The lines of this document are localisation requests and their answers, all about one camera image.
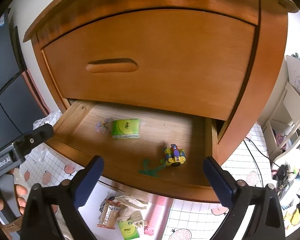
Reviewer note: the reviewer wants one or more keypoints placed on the dark monitor screen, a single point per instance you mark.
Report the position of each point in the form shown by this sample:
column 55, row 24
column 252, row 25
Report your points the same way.
column 20, row 102

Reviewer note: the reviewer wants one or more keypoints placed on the clutter of small toys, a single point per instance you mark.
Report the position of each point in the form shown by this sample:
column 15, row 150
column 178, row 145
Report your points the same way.
column 287, row 182

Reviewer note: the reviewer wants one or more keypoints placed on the biscuit packet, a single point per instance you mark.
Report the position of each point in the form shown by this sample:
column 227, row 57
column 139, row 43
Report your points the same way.
column 110, row 212

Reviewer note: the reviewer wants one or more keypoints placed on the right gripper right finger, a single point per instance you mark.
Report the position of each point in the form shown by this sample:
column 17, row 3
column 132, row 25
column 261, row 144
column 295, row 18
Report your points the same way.
column 221, row 181

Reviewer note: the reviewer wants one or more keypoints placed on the pastel flower hair clip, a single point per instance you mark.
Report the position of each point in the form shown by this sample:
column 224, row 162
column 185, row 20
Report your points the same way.
column 104, row 127

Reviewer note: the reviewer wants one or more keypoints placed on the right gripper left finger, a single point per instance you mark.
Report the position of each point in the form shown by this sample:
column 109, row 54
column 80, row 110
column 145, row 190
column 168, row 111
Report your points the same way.
column 85, row 181

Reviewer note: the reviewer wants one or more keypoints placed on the cream lace cloth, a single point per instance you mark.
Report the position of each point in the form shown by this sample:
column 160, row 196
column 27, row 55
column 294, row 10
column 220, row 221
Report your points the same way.
column 131, row 209

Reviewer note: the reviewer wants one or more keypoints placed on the upper wooden drawer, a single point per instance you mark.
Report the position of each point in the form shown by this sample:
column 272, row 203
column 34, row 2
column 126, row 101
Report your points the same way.
column 178, row 60

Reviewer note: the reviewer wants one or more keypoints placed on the pink comb toy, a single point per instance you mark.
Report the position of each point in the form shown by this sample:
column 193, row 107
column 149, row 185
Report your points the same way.
column 156, row 216

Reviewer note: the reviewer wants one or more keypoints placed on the white shelf unit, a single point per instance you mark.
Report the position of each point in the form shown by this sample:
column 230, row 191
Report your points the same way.
column 282, row 129

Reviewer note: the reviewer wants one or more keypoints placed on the wooden nightstand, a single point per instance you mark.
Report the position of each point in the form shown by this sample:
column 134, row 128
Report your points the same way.
column 268, row 17

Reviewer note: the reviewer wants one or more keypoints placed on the green tissue pack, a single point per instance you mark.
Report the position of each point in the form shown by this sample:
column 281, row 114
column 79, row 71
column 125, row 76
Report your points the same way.
column 128, row 230
column 125, row 129

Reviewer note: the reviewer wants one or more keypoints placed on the open lower wooden drawer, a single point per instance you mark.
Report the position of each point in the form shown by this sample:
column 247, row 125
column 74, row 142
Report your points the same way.
column 76, row 138

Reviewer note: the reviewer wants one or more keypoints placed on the clear plastic bag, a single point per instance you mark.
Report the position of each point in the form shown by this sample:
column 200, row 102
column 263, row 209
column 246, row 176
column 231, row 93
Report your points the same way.
column 39, row 153

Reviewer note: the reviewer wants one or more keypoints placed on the pomegranate patterned grid mat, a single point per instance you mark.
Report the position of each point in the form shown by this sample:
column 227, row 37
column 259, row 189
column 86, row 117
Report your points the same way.
column 198, row 220

